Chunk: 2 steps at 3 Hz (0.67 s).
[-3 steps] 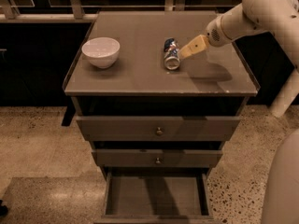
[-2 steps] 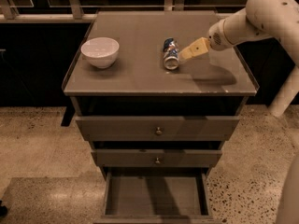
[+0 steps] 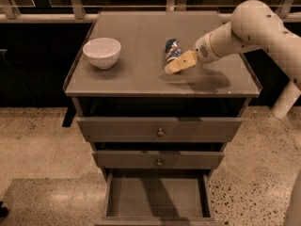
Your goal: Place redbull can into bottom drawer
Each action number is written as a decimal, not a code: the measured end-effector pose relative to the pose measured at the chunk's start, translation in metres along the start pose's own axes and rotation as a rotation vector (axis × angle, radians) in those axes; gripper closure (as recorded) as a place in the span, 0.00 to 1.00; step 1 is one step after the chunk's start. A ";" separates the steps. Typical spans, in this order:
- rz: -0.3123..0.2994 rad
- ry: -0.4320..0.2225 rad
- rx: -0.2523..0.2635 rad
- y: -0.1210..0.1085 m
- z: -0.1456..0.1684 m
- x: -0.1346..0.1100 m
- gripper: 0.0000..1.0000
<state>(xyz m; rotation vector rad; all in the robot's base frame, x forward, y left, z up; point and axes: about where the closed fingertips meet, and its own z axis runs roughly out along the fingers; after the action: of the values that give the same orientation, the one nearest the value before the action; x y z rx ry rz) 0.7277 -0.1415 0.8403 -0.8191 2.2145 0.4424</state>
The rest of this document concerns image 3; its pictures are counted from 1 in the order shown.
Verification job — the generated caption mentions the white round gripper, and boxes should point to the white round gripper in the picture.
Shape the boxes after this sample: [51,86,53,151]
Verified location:
[165,33,220,74]

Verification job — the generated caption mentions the blue silver redbull can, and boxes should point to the blue silver redbull can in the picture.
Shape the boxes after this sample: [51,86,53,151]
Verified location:
[165,39,182,63]

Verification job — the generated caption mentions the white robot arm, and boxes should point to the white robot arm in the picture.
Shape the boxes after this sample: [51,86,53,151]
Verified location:
[166,0,301,226]

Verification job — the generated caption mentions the brass top drawer knob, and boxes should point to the brass top drawer knob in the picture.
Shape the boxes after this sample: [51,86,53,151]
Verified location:
[157,128,165,137]

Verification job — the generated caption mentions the brass drawer knob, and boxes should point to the brass drawer knob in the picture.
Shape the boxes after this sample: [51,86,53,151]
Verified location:
[156,159,163,167]
[157,128,165,137]

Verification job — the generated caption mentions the grey wooden drawer cabinet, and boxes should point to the grey wooden drawer cabinet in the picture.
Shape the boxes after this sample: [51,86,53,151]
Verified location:
[62,10,263,226]

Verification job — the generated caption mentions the brass middle drawer knob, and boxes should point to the brass middle drawer knob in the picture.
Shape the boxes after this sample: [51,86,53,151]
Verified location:
[156,159,163,167]

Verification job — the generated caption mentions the top grey drawer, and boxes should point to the top grey drawer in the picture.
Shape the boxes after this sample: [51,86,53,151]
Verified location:
[77,117,242,143]

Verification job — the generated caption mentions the middle grey drawer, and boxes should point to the middle grey drawer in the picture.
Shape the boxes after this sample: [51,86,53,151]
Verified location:
[93,150,224,170]

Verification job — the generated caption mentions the bottom grey open drawer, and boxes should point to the bottom grey open drawer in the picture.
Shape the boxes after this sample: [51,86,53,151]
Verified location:
[95,169,222,226]

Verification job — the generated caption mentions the metal window railing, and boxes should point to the metal window railing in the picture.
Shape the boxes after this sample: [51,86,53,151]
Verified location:
[0,0,301,24]

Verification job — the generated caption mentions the white ceramic bowl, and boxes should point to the white ceramic bowl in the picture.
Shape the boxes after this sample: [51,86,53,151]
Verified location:
[83,38,121,69]

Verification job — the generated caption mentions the white round pillar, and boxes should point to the white round pillar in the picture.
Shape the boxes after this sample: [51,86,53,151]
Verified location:
[271,81,301,119]

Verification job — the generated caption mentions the black shoe tip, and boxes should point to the black shoe tip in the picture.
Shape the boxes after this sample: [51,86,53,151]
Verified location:
[0,202,8,218]

